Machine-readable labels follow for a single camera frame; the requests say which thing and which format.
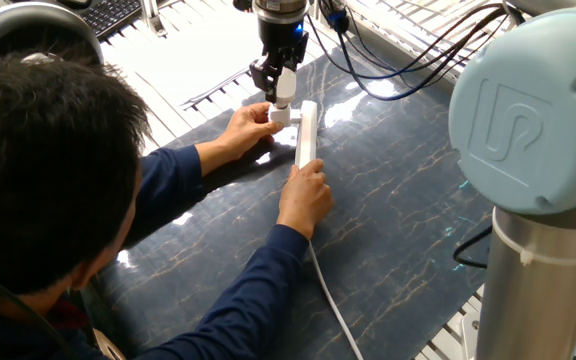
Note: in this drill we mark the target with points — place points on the white paper stack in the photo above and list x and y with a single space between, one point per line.
193 55

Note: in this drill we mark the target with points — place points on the aluminium corner bracket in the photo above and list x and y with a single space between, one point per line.
468 332

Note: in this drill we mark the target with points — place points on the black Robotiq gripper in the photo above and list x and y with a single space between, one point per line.
282 40

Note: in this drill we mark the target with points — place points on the dark blue marble mat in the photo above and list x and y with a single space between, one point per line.
398 190

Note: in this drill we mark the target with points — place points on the black keyboard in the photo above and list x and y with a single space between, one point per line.
110 15

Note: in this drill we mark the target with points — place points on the white LED bulb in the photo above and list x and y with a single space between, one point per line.
286 87

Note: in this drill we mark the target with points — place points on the person's left hand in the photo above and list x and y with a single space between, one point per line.
243 132

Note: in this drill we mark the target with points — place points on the right forearm blue sleeve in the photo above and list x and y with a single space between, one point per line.
243 300

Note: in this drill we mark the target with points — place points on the white power strip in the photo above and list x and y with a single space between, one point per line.
308 135

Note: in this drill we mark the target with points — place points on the aluminium post with bracket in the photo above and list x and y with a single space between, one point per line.
150 15

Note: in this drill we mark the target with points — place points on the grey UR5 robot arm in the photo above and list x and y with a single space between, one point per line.
528 120

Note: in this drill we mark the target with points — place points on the left forearm blue sleeve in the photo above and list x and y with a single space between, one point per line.
165 192

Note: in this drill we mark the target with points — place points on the person's right hand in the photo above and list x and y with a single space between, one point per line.
305 200

